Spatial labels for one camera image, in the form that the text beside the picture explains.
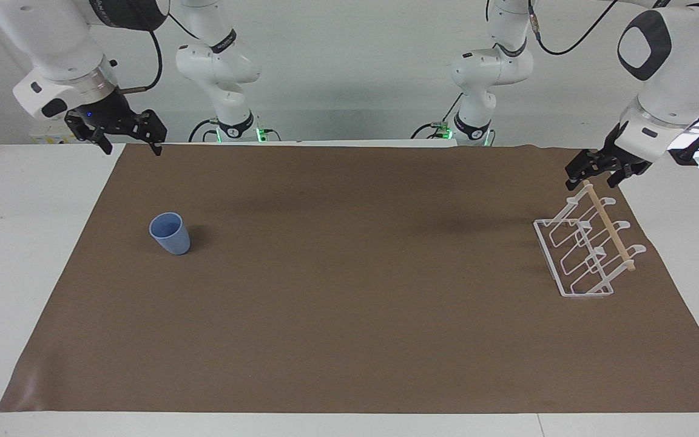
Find white wire cup holder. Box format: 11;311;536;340
533;179;648;300

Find blue plastic cup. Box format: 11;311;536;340
149;212;192;256

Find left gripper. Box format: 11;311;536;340
564;123;653;191

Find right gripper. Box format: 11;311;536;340
64;89;169;157

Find black cable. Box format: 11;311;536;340
526;0;621;57
411;91;467;141
189;118;220;144
120;27;165;96

